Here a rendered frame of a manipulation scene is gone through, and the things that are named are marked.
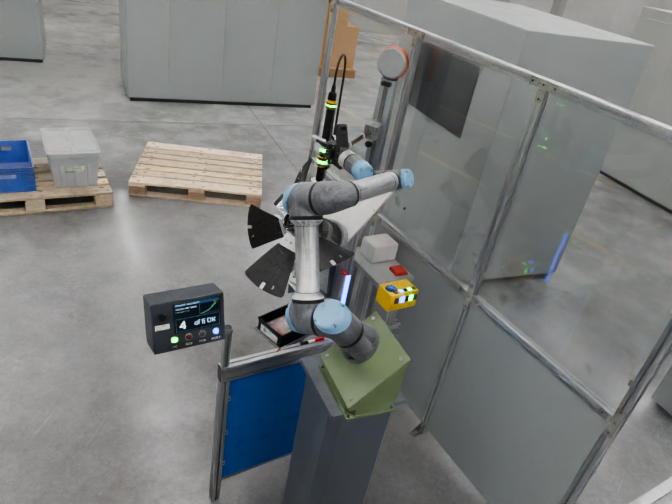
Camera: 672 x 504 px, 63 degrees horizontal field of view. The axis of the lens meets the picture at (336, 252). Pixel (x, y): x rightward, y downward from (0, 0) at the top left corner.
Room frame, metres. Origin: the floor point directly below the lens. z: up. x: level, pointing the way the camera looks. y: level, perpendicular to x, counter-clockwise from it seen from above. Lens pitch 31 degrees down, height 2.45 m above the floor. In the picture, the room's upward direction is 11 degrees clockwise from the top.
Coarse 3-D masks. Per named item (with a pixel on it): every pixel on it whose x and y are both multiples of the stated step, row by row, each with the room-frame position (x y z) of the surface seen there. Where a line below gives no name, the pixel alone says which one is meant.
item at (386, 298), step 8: (400, 280) 2.19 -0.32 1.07; (384, 288) 2.09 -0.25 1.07; (400, 288) 2.12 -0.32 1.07; (416, 288) 2.15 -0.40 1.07; (376, 296) 2.12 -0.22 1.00; (384, 296) 2.08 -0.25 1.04; (392, 296) 2.05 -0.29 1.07; (400, 296) 2.07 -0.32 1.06; (384, 304) 2.07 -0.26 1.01; (392, 304) 2.05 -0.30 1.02; (400, 304) 2.08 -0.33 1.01; (408, 304) 2.11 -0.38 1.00
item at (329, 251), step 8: (320, 240) 2.21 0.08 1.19; (328, 240) 2.22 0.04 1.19; (320, 248) 2.13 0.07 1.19; (328, 248) 2.14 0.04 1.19; (336, 248) 2.15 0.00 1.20; (344, 248) 2.15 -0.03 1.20; (320, 256) 2.08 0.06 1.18; (328, 256) 2.08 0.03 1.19; (336, 256) 2.08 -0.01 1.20; (344, 256) 2.08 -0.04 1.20; (320, 264) 2.03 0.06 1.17; (328, 264) 2.03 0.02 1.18; (336, 264) 2.03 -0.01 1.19
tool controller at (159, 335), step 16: (192, 288) 1.61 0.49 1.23; (208, 288) 1.62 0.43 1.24; (144, 304) 1.51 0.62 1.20; (160, 304) 1.46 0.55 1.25; (176, 304) 1.49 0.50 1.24; (192, 304) 1.52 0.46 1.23; (208, 304) 1.55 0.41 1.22; (160, 320) 1.44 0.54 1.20; (192, 320) 1.51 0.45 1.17; (208, 320) 1.54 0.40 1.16; (224, 320) 1.57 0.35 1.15; (160, 336) 1.43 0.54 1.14; (192, 336) 1.49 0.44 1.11; (208, 336) 1.52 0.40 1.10; (224, 336) 1.56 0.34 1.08; (160, 352) 1.42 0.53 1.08
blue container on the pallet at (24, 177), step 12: (0, 144) 4.30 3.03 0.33; (12, 144) 4.35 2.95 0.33; (24, 144) 4.40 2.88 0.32; (0, 156) 4.29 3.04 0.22; (12, 156) 4.34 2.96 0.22; (24, 156) 4.39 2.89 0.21; (0, 168) 3.81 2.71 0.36; (12, 168) 3.85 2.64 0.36; (24, 168) 3.91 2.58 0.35; (0, 180) 3.80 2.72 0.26; (12, 180) 3.85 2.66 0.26; (24, 180) 3.90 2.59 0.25; (0, 192) 3.79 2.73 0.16; (12, 192) 3.85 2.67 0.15
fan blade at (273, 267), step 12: (276, 252) 2.22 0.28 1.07; (288, 252) 2.23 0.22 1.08; (252, 264) 2.20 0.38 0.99; (264, 264) 2.19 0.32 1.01; (276, 264) 2.19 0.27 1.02; (288, 264) 2.20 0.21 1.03; (252, 276) 2.17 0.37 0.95; (264, 276) 2.16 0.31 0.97; (276, 276) 2.16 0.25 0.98; (288, 276) 2.17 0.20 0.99; (264, 288) 2.13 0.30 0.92; (276, 288) 2.13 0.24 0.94
